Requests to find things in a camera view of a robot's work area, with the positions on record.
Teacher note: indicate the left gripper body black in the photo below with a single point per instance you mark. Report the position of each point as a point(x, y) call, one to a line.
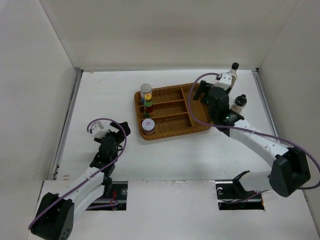
point(118, 137)

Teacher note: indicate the clear bottle black cap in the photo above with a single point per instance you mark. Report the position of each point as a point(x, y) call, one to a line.
point(233, 72)

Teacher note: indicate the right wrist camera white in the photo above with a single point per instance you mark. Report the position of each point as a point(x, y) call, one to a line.
point(224, 81)

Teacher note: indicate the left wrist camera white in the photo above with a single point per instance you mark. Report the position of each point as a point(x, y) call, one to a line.
point(98, 130)

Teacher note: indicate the jar with yellow red lid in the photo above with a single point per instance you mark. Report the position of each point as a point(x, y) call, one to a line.
point(148, 126)

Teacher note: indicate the red sauce bottle green label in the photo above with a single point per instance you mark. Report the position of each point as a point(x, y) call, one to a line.
point(148, 105)

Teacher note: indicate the woven wicker divided basket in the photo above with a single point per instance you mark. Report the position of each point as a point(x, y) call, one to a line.
point(170, 112)

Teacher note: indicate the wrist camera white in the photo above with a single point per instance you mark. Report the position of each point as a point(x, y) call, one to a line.
point(224, 81)
point(98, 130)

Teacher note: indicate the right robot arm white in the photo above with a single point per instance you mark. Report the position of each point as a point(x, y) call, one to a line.
point(289, 169)

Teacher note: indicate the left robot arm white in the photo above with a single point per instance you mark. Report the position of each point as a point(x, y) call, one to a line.
point(57, 212)

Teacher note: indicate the white bottle black cap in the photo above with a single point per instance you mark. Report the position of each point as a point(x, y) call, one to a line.
point(239, 103)

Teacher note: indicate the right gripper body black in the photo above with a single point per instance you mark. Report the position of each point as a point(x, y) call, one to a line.
point(212, 115)

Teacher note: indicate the clear jar white beads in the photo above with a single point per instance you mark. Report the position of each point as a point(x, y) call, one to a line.
point(145, 89)

